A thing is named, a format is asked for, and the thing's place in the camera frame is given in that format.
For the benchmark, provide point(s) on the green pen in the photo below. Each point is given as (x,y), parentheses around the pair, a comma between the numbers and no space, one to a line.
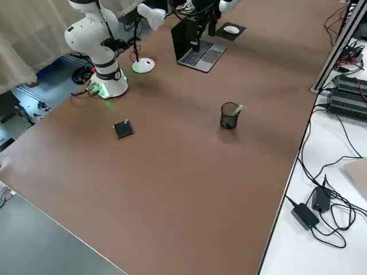
(238,109)

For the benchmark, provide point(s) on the white desk lamp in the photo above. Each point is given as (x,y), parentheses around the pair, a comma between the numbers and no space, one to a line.
(152,15)

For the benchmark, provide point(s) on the black mesh pen holder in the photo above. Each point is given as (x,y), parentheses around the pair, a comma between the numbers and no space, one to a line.
(228,120)

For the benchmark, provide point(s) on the black mouse pad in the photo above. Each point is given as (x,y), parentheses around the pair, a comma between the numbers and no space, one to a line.
(239,34)

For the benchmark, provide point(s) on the silver closed laptop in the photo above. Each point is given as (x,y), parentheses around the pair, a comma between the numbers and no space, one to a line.
(357,177)

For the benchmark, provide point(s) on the aluminium frame post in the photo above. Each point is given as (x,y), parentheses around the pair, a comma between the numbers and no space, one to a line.
(332,51)

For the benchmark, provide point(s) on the black power adapter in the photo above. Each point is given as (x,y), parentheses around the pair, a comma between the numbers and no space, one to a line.
(305,215)
(321,199)

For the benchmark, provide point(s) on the small black square box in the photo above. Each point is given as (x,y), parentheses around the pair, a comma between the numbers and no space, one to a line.
(124,129)

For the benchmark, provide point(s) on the black ribbed power supply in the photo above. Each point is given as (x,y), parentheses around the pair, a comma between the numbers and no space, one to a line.
(351,84)
(347,106)

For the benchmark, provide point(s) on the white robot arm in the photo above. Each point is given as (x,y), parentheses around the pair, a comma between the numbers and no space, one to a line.
(94,37)

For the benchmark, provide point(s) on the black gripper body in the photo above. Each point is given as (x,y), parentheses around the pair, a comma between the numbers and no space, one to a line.
(203,7)

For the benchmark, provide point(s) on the beige curtain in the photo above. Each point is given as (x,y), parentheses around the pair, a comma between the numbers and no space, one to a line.
(25,37)

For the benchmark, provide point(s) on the grey open laptop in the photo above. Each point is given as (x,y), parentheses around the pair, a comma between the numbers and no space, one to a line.
(200,57)

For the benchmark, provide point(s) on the white computer mouse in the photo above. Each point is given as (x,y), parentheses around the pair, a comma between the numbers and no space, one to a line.
(231,29)

